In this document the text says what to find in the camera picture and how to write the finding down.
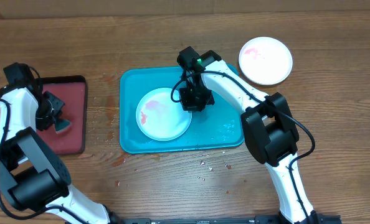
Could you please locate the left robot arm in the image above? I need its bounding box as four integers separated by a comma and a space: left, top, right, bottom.
0, 62, 122, 223

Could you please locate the light blue plate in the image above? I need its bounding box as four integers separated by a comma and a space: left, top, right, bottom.
135, 88, 192, 141

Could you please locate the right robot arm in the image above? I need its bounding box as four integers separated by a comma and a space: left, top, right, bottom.
174, 47, 316, 223

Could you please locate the teal plastic tray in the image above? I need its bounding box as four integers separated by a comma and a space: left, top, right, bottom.
119, 66, 244, 154

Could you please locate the white plate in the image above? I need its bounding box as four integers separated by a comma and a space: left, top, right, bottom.
238, 37, 293, 86

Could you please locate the black tray with red liquid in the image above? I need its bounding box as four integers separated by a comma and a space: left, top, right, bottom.
37, 75, 88, 155

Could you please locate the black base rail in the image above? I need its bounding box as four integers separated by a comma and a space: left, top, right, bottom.
119, 213, 342, 224

